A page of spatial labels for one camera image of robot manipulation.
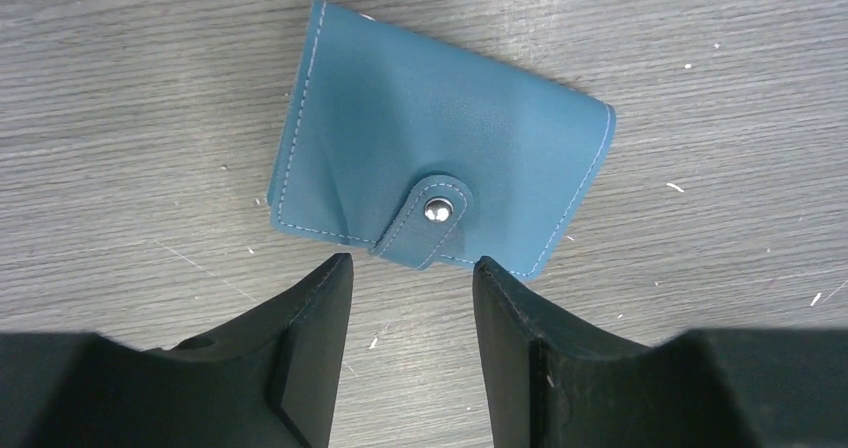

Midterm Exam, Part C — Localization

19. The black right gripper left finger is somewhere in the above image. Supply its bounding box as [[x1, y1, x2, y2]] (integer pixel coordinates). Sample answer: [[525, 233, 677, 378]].
[[1, 253, 354, 447]]

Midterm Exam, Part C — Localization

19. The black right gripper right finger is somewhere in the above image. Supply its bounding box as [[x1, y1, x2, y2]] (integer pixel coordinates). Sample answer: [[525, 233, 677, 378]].
[[473, 257, 847, 447]]

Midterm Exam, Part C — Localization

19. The blue leather card holder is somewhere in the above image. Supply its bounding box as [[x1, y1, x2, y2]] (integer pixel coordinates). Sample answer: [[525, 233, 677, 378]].
[[267, 0, 616, 280]]

